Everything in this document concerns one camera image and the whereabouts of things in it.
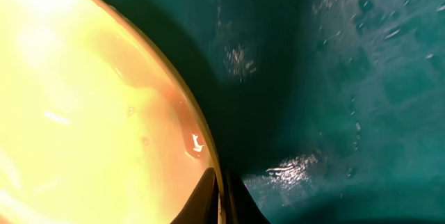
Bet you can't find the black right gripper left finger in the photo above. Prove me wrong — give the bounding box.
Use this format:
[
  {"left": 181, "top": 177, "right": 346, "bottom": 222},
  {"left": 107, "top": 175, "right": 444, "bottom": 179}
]
[{"left": 171, "top": 168, "right": 219, "bottom": 224}]

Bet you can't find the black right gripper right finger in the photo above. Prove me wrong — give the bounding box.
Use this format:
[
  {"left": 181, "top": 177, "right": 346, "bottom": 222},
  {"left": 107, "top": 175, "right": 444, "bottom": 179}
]
[{"left": 224, "top": 173, "right": 270, "bottom": 224}]

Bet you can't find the yellow plate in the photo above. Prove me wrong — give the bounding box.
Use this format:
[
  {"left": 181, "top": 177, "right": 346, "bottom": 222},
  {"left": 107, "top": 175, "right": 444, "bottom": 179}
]
[{"left": 1, "top": 0, "right": 219, "bottom": 223}]

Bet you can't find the teal plastic tray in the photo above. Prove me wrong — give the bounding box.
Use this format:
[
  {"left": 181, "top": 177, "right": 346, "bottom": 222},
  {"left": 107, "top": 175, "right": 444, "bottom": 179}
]
[{"left": 104, "top": 0, "right": 444, "bottom": 223}]

